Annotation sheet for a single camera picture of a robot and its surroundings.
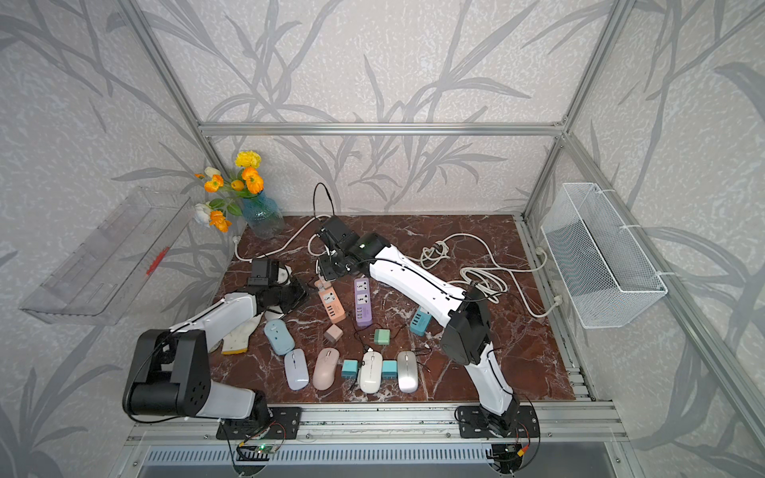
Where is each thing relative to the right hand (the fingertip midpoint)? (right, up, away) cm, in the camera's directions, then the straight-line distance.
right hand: (328, 264), depth 80 cm
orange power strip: (-2, -14, +12) cm, 18 cm away
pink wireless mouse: (-1, -30, +1) cm, 30 cm away
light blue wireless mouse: (-15, -21, +5) cm, 27 cm away
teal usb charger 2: (+17, -29, +1) cm, 34 cm away
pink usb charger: (0, -21, +7) cm, 22 cm away
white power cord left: (-24, +4, +32) cm, 40 cm away
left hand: (-6, -9, +10) cm, 15 cm away
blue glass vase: (-30, +15, +25) cm, 42 cm away
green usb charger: (+14, -22, +7) cm, 27 cm away
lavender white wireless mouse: (-9, -29, +1) cm, 30 cm away
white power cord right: (+50, -8, +19) cm, 55 cm away
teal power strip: (+26, -18, +9) cm, 33 cm away
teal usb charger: (+6, -29, +1) cm, 29 cm away
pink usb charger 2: (-6, -8, +14) cm, 17 cm away
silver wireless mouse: (+22, -31, +1) cm, 38 cm away
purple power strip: (+8, -13, +14) cm, 21 cm away
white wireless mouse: (+12, -29, 0) cm, 32 cm away
